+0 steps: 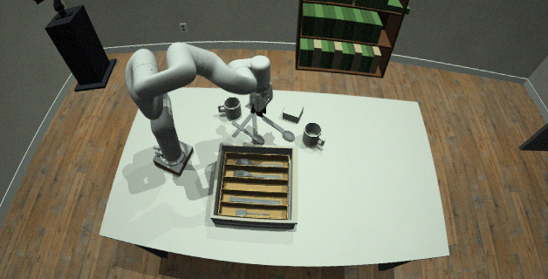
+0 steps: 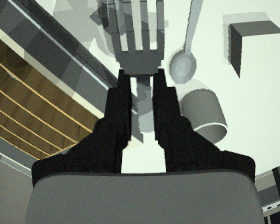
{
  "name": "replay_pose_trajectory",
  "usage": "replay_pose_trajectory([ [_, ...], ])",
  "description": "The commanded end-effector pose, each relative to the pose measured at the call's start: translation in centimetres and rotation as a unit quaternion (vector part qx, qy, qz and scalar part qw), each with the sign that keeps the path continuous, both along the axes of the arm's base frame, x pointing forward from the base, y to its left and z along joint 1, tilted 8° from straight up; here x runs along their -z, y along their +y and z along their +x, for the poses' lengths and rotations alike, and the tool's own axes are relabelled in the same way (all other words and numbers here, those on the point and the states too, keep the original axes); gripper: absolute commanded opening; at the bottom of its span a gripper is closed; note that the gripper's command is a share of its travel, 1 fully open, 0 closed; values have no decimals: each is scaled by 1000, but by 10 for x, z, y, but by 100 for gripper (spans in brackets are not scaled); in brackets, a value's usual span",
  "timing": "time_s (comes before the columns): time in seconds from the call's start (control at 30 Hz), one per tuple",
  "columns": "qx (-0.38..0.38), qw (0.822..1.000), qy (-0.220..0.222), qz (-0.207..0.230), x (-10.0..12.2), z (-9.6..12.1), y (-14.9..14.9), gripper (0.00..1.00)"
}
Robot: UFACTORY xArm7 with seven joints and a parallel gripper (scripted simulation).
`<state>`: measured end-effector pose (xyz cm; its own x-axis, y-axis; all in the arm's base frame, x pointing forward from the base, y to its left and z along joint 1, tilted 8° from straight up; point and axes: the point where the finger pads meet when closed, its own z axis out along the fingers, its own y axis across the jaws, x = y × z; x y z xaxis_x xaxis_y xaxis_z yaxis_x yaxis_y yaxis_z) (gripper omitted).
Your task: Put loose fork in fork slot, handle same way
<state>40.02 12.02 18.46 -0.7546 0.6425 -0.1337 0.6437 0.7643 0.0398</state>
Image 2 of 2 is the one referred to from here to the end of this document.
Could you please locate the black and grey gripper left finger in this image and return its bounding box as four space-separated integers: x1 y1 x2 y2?
31 69 132 188

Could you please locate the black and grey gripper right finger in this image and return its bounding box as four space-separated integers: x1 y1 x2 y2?
152 68 256 184

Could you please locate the grey mug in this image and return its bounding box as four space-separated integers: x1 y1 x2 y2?
181 89 229 145

